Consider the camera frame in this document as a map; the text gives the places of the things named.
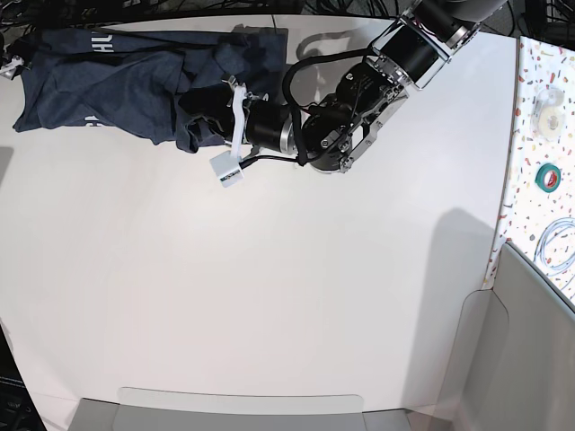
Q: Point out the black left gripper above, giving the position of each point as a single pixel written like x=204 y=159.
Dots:
x=267 y=124

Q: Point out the terrazzo pattern side table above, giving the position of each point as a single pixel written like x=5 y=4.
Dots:
x=540 y=225

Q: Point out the dark blue t-shirt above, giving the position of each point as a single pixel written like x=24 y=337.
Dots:
x=133 y=81

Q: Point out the grey bin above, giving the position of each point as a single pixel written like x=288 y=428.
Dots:
x=143 y=409
x=512 y=362

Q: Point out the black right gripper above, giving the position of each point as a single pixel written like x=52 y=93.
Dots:
x=9 y=62

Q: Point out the grey bin right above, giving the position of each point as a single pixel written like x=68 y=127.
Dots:
x=512 y=362

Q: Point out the green tape roll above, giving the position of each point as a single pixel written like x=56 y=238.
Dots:
x=548 y=178

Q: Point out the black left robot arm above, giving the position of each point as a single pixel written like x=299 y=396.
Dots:
x=330 y=135

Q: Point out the grey bin bottom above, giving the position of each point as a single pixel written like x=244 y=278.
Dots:
x=143 y=409

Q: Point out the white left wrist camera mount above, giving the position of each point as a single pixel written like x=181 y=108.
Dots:
x=226 y=165

